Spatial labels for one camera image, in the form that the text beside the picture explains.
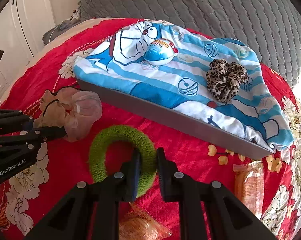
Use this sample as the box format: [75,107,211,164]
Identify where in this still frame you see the blue King egg toy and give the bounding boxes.
[143,38,178,66]

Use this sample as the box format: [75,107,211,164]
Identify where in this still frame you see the leopard print scrunchie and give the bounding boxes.
[206,59,248,103]

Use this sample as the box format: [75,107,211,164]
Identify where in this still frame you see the blue striped Doraemon cloth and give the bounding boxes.
[73,21,294,151]

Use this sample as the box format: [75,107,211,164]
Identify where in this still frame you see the white wardrobe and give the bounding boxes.
[0,0,54,98]

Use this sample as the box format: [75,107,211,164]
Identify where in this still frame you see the beige mesh hair net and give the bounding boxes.
[33,87,102,142]

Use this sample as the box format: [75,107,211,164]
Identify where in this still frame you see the grey bedside stool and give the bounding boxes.
[42,19,81,45]

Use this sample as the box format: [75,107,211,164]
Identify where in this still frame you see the small items on stool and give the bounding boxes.
[69,9,81,21]

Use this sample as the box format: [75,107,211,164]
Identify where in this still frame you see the packaged biscuit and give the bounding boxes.
[233,160,264,219]
[119,203,172,240]

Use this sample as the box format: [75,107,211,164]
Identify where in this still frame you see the red floral bedspread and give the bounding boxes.
[0,18,301,239]

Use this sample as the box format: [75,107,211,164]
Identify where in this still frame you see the green fuzzy ring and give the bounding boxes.
[88,125,158,198]

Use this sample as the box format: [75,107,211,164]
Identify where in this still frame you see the grey quilted headboard cover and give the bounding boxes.
[78,0,301,87]

